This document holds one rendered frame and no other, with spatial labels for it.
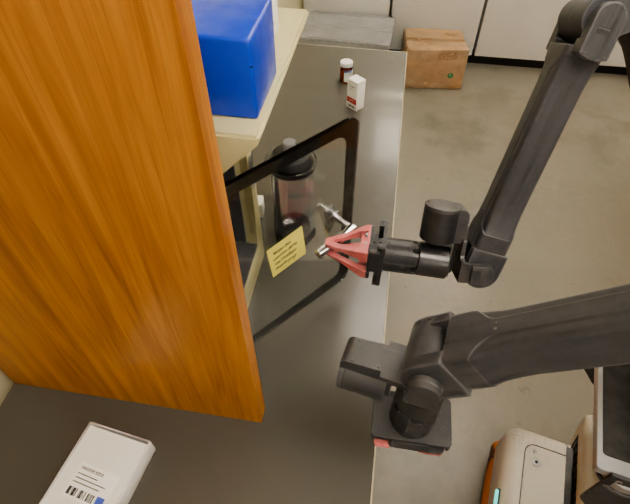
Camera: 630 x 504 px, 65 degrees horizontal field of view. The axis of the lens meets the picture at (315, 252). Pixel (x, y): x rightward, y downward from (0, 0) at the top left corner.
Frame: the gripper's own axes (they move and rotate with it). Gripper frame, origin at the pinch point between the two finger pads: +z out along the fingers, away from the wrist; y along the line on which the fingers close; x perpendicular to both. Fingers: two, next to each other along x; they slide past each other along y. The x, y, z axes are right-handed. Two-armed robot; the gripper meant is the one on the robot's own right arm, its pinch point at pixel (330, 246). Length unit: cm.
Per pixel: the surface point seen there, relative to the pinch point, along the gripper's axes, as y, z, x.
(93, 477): -22, 33, 37
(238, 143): 30.3, 8.9, 14.0
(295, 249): -1.5, 5.9, 0.4
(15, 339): -8, 48, 22
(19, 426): -26, 52, 30
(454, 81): -113, -51, -262
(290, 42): 31.3, 7.5, -7.3
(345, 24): -87, 27, -277
